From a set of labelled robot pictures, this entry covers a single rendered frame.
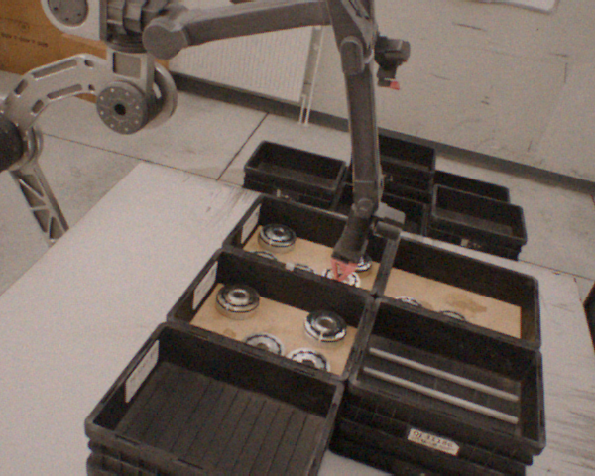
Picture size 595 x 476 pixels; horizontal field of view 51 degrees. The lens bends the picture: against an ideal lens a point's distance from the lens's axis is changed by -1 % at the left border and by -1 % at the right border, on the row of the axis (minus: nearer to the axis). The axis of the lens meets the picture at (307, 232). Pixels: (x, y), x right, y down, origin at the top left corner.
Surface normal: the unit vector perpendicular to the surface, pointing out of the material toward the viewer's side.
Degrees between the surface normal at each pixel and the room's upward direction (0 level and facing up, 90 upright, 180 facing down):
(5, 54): 91
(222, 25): 99
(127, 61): 90
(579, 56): 90
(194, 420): 0
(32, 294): 0
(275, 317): 0
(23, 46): 89
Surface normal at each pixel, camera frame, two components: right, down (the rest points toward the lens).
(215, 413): 0.18, -0.82
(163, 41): -0.25, 0.67
